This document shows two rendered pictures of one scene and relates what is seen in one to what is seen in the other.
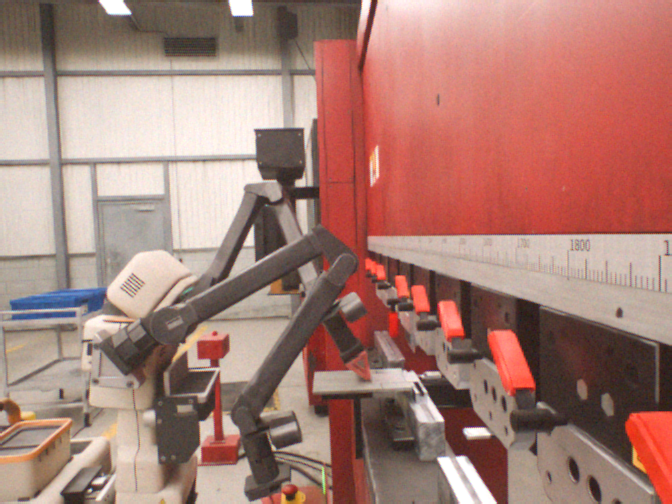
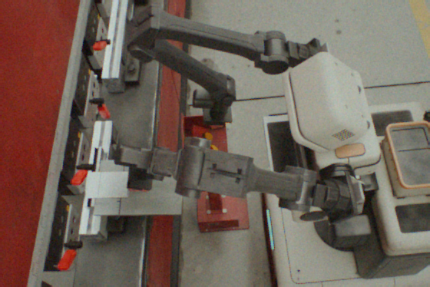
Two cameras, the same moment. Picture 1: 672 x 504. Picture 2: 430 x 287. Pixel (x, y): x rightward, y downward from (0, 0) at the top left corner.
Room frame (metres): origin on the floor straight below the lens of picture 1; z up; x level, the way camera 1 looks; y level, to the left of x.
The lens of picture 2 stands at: (1.85, 0.28, 2.34)
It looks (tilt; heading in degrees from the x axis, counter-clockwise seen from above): 62 degrees down; 188
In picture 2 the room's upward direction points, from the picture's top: 7 degrees counter-clockwise
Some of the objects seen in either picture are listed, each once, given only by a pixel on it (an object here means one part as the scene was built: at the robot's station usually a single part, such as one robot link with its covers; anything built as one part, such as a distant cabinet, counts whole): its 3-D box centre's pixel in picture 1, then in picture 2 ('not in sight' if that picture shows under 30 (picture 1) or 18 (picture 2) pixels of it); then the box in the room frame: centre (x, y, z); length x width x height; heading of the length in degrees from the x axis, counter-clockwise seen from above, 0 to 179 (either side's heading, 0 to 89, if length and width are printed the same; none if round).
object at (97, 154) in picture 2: (414, 386); (94, 177); (1.27, -0.20, 0.99); 0.20 x 0.03 x 0.03; 1
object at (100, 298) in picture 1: (79, 300); not in sight; (4.16, 2.34, 0.92); 0.50 x 0.36 x 0.18; 96
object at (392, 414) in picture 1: (394, 420); (120, 187); (1.27, -0.14, 0.89); 0.30 x 0.05 x 0.03; 1
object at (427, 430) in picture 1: (416, 410); (100, 179); (1.25, -0.20, 0.92); 0.39 x 0.06 x 0.10; 1
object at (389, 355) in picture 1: (387, 354); not in sight; (1.86, -0.19, 0.92); 0.50 x 0.06 x 0.10; 1
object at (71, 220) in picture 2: (396, 279); (48, 233); (1.53, -0.19, 1.26); 0.15 x 0.09 x 0.17; 1
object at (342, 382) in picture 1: (360, 380); (140, 186); (1.31, -0.05, 1.00); 0.26 x 0.18 x 0.01; 91
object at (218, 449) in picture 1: (216, 395); not in sight; (2.94, 0.81, 0.41); 0.25 x 0.20 x 0.83; 91
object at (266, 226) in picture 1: (267, 236); not in sight; (2.49, 0.36, 1.42); 0.45 x 0.12 x 0.36; 6
